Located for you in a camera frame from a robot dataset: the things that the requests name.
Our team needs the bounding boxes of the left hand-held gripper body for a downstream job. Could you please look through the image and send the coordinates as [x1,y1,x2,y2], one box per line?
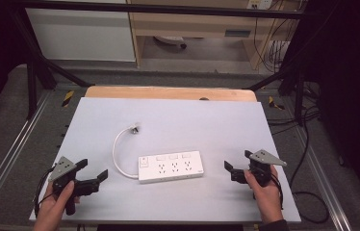
[48,156,101,217]

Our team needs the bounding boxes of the white power strip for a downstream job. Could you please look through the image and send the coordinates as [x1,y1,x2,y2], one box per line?
[137,150,205,185]

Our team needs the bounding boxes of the light wooden desk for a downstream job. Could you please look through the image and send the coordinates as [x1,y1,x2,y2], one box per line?
[126,0,301,70]

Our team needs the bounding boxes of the hanging black cables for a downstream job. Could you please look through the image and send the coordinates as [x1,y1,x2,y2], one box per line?
[252,0,299,74]

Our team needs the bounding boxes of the white cabinet panel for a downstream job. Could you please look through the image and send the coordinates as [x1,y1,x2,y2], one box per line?
[25,7,137,63]

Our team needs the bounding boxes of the wall socket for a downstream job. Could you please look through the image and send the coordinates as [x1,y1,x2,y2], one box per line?
[246,0,274,11]

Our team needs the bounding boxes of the person's right hand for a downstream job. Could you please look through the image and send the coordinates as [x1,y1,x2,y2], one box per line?
[244,165,285,225]

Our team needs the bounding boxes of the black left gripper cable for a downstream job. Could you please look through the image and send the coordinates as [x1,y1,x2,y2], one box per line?
[33,166,56,218]

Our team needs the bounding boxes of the chair base with castor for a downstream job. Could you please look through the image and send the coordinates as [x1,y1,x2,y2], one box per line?
[153,35,189,50]

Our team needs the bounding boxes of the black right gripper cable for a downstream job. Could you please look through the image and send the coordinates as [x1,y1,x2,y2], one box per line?
[270,173,285,211]

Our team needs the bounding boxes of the aluminium rail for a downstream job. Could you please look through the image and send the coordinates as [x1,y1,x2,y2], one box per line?
[0,90,53,222]
[292,126,353,231]

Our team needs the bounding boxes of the dark sleeve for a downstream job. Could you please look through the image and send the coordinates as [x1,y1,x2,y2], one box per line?
[257,218,291,231]

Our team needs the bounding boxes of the black metal frame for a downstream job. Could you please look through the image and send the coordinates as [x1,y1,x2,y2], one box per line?
[8,1,311,128]

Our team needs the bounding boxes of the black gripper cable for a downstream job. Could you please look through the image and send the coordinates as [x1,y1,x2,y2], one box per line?
[270,173,285,211]
[33,166,56,218]

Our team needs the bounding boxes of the black floor cable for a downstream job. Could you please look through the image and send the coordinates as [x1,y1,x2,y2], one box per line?
[265,81,331,224]

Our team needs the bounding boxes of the wooden table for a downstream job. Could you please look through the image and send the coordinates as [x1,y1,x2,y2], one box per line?
[84,85,258,103]

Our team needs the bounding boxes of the person's left hand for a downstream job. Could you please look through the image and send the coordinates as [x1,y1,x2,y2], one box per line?
[33,180,82,231]

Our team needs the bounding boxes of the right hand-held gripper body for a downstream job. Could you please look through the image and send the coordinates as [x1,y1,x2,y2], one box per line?
[230,148,288,188]

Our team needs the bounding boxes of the white power strip cable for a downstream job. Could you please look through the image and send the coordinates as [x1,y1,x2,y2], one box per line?
[112,125,140,180]

